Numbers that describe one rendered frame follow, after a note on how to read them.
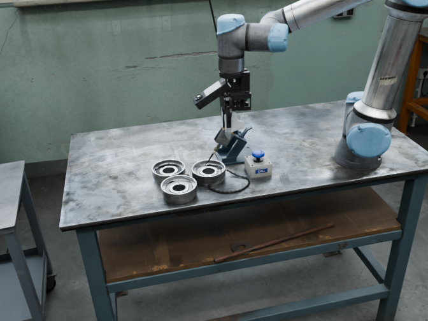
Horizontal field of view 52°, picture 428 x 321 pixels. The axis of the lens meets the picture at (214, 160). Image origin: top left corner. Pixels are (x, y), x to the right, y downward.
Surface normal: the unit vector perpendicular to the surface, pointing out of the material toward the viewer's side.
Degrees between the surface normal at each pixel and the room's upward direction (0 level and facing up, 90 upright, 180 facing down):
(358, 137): 98
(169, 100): 90
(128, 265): 0
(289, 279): 0
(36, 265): 0
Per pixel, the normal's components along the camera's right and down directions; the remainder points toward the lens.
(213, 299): -0.04, -0.87
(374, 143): -0.23, 0.59
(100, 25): 0.22, 0.47
